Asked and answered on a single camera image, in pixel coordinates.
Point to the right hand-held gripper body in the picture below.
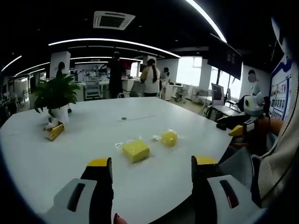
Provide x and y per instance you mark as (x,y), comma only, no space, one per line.
(253,105)

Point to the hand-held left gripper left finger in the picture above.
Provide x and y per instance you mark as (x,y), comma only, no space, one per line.
(77,198)

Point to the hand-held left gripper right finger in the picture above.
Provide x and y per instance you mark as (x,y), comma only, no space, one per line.
(217,200)

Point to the yellow round silicone block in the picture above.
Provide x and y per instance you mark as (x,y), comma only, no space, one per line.
(169,139)

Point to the yellow rectangular silicone block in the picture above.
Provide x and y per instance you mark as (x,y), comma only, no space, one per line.
(135,150)

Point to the person's left hand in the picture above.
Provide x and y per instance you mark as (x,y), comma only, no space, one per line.
(118,219)

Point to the dark box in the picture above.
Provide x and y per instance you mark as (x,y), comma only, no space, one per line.
(227,121)

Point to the open laptop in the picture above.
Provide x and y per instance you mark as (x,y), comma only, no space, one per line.
(222,100)

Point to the person's grey trousers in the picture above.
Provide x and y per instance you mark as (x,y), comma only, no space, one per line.
(238,165)

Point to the hanging black screen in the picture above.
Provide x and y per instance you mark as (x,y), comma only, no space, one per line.
(225,61)

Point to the grey office chair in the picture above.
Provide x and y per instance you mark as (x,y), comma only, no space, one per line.
(183,93)

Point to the clear plastic wrapper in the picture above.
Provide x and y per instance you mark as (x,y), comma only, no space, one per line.
(119,144)
(156,137)

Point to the yellow tissue box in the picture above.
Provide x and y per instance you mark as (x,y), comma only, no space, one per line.
(54,131)

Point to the green potted plant white pot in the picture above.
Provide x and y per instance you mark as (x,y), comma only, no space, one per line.
(58,93)

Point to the white office chair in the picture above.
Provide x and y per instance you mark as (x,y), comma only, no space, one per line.
(93,89)

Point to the ceiling air conditioner vent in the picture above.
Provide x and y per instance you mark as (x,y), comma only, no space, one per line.
(113,19)

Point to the wall poster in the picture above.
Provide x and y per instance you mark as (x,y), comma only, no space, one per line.
(281,95)

